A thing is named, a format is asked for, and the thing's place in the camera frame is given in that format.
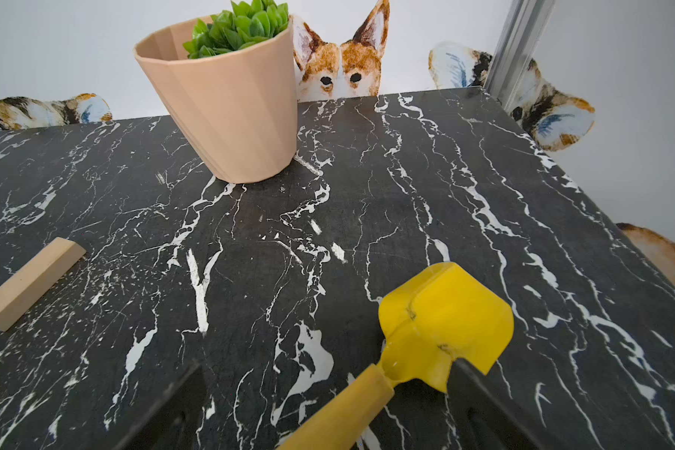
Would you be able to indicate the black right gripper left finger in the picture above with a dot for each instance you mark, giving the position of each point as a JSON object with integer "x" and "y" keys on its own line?
{"x": 171, "y": 421}

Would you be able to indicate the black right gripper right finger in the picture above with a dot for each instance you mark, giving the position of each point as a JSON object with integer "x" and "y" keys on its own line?
{"x": 485, "y": 419}

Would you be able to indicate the natural wood block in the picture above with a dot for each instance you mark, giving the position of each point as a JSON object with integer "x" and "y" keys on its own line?
{"x": 29, "y": 284}

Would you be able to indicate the yellow toy shovel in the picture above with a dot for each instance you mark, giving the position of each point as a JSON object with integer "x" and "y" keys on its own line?
{"x": 438, "y": 316}

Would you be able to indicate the beige plant pot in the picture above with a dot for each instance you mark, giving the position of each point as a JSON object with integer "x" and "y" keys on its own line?
{"x": 238, "y": 110}

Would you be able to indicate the green succulent plant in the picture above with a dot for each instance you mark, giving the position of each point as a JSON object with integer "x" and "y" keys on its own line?
{"x": 242, "y": 26}

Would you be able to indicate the aluminium frame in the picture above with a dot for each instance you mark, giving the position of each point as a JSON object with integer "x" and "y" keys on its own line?
{"x": 523, "y": 28}

